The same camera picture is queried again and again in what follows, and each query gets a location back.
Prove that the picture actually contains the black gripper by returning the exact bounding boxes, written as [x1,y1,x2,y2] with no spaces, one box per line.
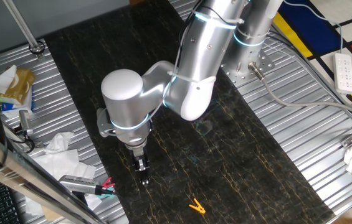
[131,153,151,187]

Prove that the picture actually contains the white power strip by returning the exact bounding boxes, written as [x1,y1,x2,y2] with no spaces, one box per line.
[333,52,352,95]

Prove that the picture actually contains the colour block pattern cloth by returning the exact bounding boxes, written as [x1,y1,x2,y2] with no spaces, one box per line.
[272,0,352,103]

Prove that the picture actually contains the red plastic clothespin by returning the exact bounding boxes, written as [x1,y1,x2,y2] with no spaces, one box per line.
[101,176,117,189]

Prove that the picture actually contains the teal plastic clothespin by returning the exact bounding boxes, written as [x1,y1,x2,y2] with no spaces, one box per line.
[96,185,116,198]

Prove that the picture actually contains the black marble pattern mat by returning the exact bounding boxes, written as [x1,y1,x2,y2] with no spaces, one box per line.
[43,0,336,224]

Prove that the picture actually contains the yellow plastic clothespin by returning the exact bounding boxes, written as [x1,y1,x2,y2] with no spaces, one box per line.
[188,198,207,215]

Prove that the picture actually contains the flat white tissue sheets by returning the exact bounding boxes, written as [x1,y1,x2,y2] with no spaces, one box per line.
[24,148,103,217]

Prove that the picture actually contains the crumpled white tissue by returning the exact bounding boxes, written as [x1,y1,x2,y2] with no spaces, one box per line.
[43,131,75,155]

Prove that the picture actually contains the large wooden cube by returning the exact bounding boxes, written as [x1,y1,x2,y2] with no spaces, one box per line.
[41,205,63,222]

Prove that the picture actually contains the blue white tissue pack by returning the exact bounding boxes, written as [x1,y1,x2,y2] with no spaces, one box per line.
[1,101,34,118]

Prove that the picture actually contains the gold tissue box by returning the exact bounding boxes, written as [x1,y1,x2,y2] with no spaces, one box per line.
[2,67,36,106]

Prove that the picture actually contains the white pulled tissue sheet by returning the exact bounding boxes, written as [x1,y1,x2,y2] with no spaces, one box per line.
[0,64,17,95]

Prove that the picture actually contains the metal tripod pole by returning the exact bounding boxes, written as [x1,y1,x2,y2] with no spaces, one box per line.
[2,0,45,60]

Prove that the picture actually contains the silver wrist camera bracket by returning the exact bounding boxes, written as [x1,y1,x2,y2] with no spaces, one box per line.
[96,107,117,138]

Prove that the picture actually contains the black looped cable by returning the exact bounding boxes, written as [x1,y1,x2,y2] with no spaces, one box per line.
[4,124,36,154]

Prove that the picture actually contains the aluminium frame bar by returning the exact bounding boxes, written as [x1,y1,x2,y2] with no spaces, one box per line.
[0,124,105,224]

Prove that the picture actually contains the small silver camera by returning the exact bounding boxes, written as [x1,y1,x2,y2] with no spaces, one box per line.
[18,110,35,137]

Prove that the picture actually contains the thick grey cable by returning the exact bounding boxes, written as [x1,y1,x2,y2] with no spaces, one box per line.
[247,62,352,122]

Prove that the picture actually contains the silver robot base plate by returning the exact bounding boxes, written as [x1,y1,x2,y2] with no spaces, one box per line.
[221,46,275,88]

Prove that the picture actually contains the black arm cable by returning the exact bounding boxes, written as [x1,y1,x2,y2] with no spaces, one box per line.
[184,0,245,26]

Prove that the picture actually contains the grey power strip cable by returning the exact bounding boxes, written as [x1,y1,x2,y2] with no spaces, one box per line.
[283,0,345,55]

